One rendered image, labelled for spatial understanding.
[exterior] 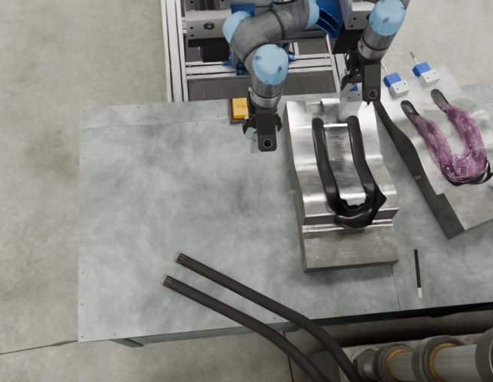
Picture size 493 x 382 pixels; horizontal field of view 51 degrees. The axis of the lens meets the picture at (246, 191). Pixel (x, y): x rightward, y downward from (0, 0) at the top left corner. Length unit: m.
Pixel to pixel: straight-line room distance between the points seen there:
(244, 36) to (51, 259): 1.51
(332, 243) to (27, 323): 1.40
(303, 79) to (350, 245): 1.14
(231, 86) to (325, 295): 1.21
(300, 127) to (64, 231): 1.28
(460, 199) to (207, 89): 1.26
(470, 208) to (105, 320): 1.05
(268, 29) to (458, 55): 1.91
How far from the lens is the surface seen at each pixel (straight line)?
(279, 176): 1.55
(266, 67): 1.12
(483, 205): 1.58
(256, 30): 1.19
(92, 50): 2.79
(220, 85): 2.37
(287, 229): 1.50
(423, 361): 1.01
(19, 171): 2.57
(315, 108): 1.59
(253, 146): 1.41
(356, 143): 1.55
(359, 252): 1.46
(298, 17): 1.23
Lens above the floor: 2.23
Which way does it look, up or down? 70 degrees down
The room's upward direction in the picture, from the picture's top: 9 degrees clockwise
